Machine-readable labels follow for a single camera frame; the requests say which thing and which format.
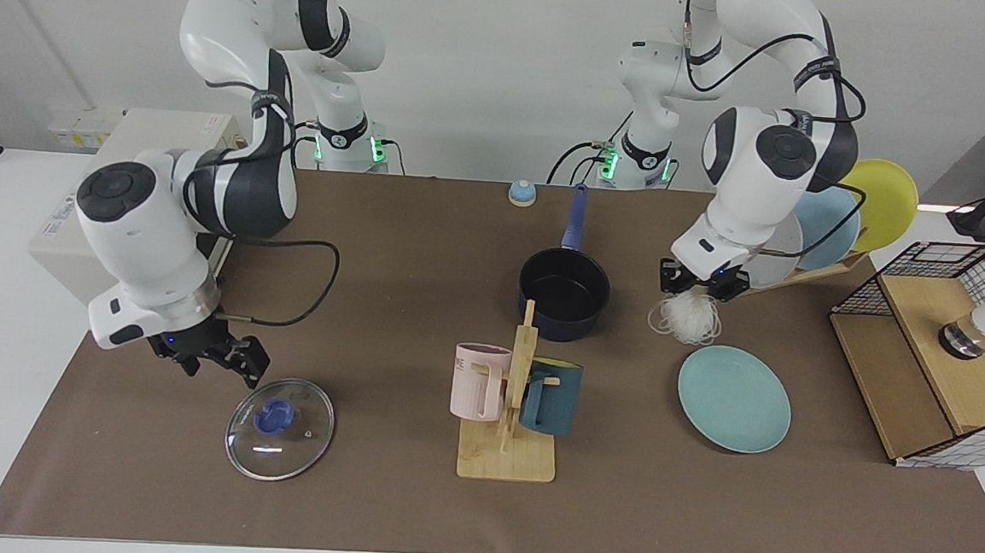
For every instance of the yellow plate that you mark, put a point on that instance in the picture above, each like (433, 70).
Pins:
(890, 207)

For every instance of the teal plate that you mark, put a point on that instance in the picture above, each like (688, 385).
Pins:
(733, 398)

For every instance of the glass lid with blue knob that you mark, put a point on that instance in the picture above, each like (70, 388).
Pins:
(294, 452)

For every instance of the wooden cup stand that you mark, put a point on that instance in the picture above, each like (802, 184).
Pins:
(507, 461)

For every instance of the brown table cloth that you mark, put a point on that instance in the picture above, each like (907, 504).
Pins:
(368, 346)

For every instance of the pale toaster oven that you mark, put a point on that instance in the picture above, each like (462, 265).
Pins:
(168, 128)

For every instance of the white vermicelli bundle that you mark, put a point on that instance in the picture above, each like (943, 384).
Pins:
(695, 316)

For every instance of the small blue round bell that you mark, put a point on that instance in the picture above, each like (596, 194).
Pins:
(522, 194)

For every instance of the dark teal cup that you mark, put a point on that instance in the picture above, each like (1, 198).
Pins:
(557, 404)

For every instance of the grey plate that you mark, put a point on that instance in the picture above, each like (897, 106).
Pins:
(779, 270)

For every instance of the wooden plate rack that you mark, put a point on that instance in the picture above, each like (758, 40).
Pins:
(809, 274)

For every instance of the pink cup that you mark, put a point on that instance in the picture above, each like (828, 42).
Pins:
(473, 391)

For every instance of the white wall socket strip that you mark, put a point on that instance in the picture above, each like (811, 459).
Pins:
(82, 127)

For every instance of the light blue plate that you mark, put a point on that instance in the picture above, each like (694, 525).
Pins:
(833, 229)

